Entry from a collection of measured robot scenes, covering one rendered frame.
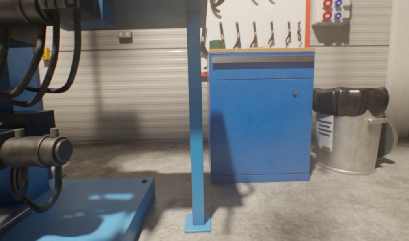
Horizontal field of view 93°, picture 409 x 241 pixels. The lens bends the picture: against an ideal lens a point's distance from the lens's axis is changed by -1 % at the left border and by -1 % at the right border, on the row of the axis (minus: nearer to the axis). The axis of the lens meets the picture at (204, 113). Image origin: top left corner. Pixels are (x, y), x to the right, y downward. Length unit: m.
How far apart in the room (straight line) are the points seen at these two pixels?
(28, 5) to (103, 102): 2.11
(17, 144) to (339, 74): 3.06
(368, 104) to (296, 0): 1.62
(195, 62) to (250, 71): 0.58
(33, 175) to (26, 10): 0.88
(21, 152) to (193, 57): 0.71
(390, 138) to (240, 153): 1.30
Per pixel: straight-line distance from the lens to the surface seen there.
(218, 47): 1.42
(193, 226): 1.13
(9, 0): 0.88
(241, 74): 1.39
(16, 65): 1.36
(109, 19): 0.89
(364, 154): 1.94
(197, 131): 0.94
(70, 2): 0.78
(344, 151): 1.89
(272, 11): 2.82
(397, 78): 3.50
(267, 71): 1.44
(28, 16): 0.85
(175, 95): 2.57
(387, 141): 2.26
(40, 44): 0.83
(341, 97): 1.77
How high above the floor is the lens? 0.69
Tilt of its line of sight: 7 degrees down
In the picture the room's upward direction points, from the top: 1 degrees counter-clockwise
